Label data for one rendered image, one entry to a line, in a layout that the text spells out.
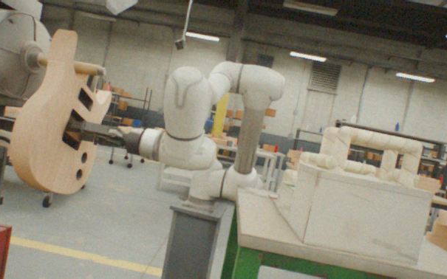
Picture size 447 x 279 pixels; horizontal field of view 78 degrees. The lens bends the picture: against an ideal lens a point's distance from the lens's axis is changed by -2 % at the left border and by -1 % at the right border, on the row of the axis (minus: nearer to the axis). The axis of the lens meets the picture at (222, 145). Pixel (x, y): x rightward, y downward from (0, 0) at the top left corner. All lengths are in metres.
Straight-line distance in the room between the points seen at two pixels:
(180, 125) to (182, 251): 1.02
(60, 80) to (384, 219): 0.86
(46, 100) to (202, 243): 1.07
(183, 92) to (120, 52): 12.58
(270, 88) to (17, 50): 0.87
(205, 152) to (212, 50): 11.64
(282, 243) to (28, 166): 0.61
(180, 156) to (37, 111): 0.35
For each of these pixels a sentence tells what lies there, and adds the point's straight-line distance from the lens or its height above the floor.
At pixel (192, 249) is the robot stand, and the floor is 0.49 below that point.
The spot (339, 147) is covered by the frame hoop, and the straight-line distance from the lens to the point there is 0.68.
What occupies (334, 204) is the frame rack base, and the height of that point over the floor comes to 1.03.
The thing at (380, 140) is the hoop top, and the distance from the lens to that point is 0.72.
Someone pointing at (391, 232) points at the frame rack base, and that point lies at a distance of 0.76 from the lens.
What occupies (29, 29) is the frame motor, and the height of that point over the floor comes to 1.33.
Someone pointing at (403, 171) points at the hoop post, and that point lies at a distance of 0.77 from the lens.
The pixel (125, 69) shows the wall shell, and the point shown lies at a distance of 12.96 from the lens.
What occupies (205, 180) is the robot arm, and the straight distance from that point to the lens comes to 1.52.
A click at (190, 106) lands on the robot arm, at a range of 0.66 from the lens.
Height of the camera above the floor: 1.15
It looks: 3 degrees down
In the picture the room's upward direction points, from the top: 11 degrees clockwise
